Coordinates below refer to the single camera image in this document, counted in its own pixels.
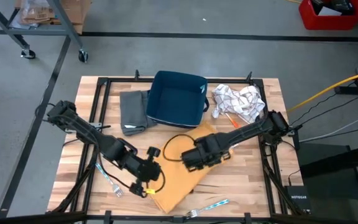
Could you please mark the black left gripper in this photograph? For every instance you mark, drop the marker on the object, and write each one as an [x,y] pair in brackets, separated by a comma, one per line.
[149,171]

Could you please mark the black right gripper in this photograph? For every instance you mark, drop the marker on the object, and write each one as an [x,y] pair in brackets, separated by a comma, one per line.
[207,152]

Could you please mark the mustard yellow towel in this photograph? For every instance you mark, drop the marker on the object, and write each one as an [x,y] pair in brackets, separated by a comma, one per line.
[176,186]

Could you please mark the white checked towel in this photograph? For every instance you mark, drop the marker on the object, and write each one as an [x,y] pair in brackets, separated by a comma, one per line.
[238,102]

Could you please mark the dark grey towel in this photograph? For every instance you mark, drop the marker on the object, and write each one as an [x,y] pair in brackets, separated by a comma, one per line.
[132,112]

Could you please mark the blue fabric basket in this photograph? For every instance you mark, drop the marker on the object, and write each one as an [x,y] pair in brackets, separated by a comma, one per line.
[176,99]

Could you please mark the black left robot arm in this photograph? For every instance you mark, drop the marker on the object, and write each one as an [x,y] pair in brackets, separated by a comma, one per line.
[85,132]

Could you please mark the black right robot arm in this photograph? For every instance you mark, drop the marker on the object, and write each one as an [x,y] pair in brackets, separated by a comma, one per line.
[250,130]

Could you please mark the black side table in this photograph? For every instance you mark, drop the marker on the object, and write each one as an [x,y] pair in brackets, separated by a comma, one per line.
[328,174]

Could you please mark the black power strip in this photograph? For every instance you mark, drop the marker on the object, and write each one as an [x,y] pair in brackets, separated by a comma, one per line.
[345,90]

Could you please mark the cardboard box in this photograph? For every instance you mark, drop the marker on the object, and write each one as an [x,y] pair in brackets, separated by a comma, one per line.
[76,12]

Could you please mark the grey metal wheeled cart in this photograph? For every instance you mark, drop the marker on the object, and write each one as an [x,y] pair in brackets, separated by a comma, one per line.
[62,18]

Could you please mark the red plastic crate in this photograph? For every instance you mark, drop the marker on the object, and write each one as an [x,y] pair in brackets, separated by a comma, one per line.
[331,23]

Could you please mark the plastic wrapped cardboard pack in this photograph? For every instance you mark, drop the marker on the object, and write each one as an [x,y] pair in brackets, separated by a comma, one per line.
[37,14]

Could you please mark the black electronic device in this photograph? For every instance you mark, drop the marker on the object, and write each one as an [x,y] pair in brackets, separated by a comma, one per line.
[337,6]

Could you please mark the black metal rig frame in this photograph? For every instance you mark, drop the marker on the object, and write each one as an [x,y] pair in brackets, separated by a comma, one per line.
[120,80]

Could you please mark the black Netgear switch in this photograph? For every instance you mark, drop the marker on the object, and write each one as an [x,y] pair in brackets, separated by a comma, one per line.
[298,199]

